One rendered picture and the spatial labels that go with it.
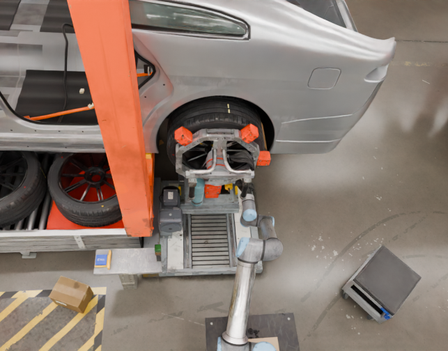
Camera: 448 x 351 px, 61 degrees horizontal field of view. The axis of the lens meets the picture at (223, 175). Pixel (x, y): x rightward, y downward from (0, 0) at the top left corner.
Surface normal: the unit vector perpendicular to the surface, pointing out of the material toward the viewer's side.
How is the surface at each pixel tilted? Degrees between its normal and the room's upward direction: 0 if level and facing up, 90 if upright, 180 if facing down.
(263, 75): 90
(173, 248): 0
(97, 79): 90
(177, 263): 0
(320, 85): 90
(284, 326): 0
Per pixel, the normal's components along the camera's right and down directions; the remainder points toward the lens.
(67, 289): 0.11, -0.55
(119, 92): 0.07, 0.84
